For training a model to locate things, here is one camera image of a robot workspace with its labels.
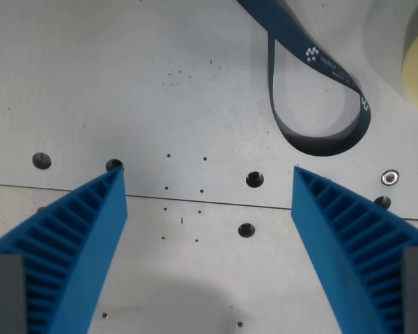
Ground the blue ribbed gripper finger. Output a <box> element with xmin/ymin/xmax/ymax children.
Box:
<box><xmin>0</xmin><ymin>166</ymin><xmax>130</xmax><ymax>334</ymax></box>
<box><xmin>291</xmin><ymin>166</ymin><xmax>418</xmax><ymax>334</ymax></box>

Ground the silver socket head screw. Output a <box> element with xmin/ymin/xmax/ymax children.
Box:
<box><xmin>381</xmin><ymin>169</ymin><xmax>401</xmax><ymax>186</ymax></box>

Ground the dark blue printed lanyard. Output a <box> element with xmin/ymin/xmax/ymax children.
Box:
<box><xmin>236</xmin><ymin>0</ymin><xmax>371</xmax><ymax>157</ymax></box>

